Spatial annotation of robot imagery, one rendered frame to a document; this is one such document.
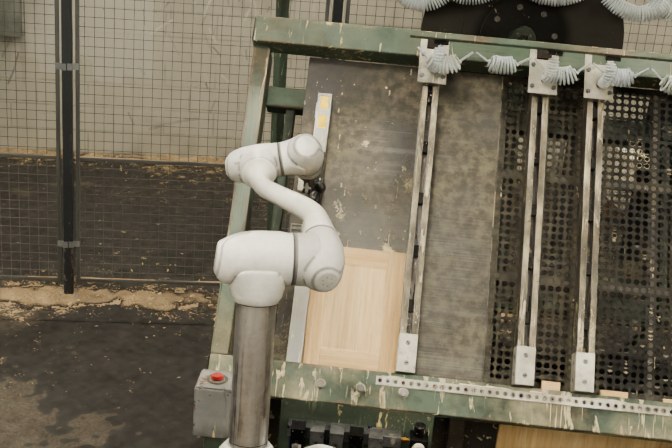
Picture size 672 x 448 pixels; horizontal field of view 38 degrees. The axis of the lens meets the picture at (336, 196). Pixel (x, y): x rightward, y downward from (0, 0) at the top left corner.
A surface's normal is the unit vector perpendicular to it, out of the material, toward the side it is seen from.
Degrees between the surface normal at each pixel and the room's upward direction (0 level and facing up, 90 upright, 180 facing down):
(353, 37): 55
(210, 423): 90
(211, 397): 90
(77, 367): 0
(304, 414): 90
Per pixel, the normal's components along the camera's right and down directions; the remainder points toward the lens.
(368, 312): -0.01, -0.27
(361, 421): -0.07, 0.32
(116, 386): 0.08, -0.94
